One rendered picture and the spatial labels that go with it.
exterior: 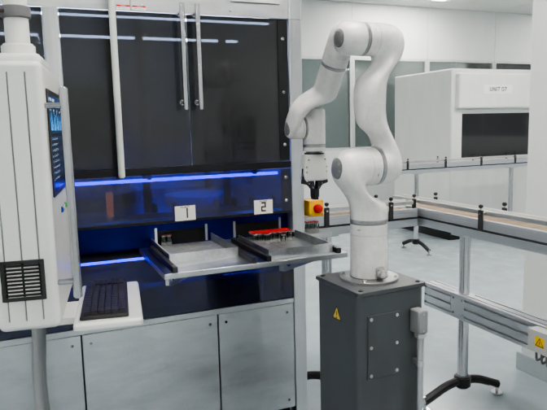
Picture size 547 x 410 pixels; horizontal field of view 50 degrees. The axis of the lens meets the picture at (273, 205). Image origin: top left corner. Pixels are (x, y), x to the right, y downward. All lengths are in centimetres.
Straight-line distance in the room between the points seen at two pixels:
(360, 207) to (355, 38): 51
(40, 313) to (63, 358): 66
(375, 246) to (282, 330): 92
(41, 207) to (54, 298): 26
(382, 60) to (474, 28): 746
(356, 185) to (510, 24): 812
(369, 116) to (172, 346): 127
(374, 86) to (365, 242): 48
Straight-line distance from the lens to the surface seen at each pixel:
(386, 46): 185
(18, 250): 177
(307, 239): 241
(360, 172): 178
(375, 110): 182
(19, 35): 197
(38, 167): 173
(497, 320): 275
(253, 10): 249
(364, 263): 186
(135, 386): 252
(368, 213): 183
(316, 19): 785
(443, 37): 892
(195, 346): 252
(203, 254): 215
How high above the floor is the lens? 136
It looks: 8 degrees down
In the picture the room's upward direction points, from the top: 1 degrees counter-clockwise
